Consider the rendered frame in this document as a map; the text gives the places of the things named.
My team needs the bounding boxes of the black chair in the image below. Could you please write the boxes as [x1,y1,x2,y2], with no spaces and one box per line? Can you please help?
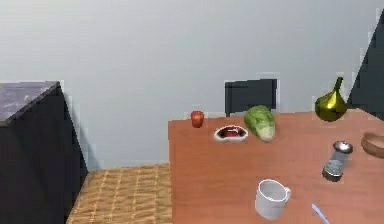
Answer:
[224,78,278,118]

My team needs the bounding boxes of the black cabinet with grey top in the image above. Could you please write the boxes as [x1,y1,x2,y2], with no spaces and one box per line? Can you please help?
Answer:
[0,80,89,224]

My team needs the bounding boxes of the grey pepper shaker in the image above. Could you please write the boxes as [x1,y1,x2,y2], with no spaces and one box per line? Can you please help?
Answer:
[321,140,354,183]

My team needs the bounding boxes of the red apple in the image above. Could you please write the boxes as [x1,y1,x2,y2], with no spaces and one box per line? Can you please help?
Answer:
[190,110,205,129]

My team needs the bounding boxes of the green lettuce head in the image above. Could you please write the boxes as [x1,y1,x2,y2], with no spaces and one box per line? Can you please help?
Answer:
[243,104,278,143]

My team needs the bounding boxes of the dark grey fridge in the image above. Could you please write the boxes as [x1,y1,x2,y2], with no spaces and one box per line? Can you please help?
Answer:
[346,8,384,122]

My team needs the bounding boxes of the yellow-green vase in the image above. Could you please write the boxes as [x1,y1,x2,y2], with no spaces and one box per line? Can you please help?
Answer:
[314,76,348,123]

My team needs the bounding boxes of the brown wooden table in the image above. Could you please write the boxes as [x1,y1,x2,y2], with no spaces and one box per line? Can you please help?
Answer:
[167,108,384,224]

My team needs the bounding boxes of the pale blue pen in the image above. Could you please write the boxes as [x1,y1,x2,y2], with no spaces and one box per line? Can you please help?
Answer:
[311,203,332,224]

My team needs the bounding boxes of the brown wooden bowl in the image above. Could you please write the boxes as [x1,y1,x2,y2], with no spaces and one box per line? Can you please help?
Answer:
[360,132,384,159]

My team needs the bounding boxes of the red and white dish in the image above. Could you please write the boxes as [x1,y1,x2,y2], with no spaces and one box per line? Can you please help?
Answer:
[213,124,250,144]

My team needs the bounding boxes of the white mug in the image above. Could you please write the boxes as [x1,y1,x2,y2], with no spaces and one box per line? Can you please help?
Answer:
[254,178,293,222]

